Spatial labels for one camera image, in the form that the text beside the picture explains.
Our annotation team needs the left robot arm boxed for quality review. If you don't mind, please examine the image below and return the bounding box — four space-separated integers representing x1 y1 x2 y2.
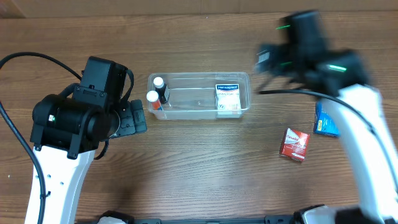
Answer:
25 57 147 223

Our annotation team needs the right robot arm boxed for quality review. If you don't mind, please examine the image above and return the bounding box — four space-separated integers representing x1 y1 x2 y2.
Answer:
256 10 397 223

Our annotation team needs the red Panadol ActiFast box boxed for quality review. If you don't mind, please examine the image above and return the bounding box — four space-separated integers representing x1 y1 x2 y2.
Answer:
279 128 310 162

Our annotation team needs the orange tube white cap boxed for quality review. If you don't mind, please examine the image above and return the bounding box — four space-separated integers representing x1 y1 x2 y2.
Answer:
146 90 163 111

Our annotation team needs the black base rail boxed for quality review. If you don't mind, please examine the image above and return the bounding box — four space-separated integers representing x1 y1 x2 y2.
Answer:
96 203 343 224

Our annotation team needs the dark bottle white cap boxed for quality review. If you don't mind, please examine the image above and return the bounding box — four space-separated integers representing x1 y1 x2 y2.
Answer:
153 77 170 104

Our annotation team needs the white Hansaplast plaster box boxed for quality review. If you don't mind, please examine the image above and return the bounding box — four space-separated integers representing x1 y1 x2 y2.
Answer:
216 84 241 110

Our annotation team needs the clear plastic container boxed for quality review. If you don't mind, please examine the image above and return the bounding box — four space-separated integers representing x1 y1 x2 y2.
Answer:
147 72 251 120

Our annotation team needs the blue VapoDrops lozenge box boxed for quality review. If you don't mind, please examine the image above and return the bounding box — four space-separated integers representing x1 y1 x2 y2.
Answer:
313 101 340 137

